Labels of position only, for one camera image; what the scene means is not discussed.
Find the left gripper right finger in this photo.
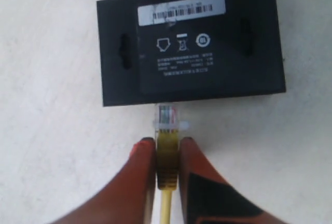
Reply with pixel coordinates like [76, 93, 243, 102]
[179, 137, 280, 223]

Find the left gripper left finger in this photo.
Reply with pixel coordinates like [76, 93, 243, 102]
[55, 137, 156, 223]

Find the yellow ethernet cable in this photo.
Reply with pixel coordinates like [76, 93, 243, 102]
[152, 103, 190, 224]

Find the black network switch box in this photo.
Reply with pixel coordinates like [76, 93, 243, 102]
[96, 0, 286, 106]

